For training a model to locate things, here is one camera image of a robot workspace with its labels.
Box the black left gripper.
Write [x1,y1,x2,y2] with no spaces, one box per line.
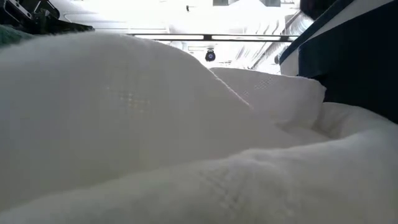
[0,0,94,35]

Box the dark green fleece garment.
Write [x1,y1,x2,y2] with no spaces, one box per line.
[0,24,37,47]

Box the white lace cloth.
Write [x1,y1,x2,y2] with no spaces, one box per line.
[0,30,398,224]

